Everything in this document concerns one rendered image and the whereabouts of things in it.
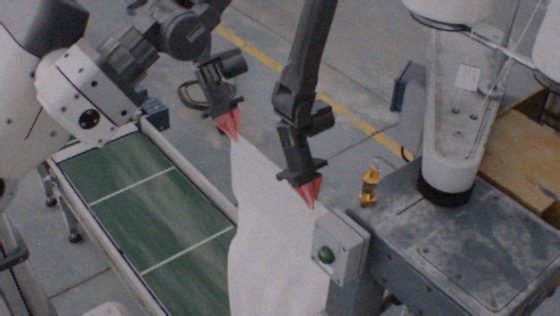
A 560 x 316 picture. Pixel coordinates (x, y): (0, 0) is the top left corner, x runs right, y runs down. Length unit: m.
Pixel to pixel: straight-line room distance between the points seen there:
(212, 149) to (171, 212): 0.95
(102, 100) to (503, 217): 0.63
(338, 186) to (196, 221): 0.97
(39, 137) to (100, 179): 1.37
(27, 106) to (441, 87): 0.71
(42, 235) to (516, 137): 2.20
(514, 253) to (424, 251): 0.14
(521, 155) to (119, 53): 0.70
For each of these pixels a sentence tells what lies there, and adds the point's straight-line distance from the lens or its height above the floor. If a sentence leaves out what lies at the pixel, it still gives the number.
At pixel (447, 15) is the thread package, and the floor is 1.55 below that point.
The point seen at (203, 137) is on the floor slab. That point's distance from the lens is 3.20.
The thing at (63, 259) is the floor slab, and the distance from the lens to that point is 2.68.
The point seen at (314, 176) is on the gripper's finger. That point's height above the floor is 1.14.
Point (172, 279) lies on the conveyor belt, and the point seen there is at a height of 0.38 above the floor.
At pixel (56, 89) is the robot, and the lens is 0.88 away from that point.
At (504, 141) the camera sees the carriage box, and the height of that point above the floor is 1.33.
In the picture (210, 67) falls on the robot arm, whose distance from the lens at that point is 1.44.
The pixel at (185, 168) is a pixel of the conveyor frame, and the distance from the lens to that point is 2.40.
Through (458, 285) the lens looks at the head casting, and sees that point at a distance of 0.81.
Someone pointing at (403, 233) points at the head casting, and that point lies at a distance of 0.86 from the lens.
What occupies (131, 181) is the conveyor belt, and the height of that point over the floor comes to 0.38.
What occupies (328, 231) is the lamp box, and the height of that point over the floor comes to 1.33.
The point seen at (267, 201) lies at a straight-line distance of 1.43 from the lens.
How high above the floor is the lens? 1.94
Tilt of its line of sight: 40 degrees down
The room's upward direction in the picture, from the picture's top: 3 degrees clockwise
